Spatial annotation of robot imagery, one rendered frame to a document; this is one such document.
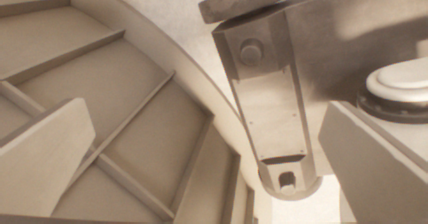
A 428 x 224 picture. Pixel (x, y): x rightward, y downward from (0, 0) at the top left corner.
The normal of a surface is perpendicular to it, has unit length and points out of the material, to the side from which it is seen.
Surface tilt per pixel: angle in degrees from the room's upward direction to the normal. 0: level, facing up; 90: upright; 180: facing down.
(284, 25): 45
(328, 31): 0
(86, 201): 90
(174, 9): 0
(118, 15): 0
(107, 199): 90
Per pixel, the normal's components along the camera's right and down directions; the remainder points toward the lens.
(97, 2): -0.20, 0.49
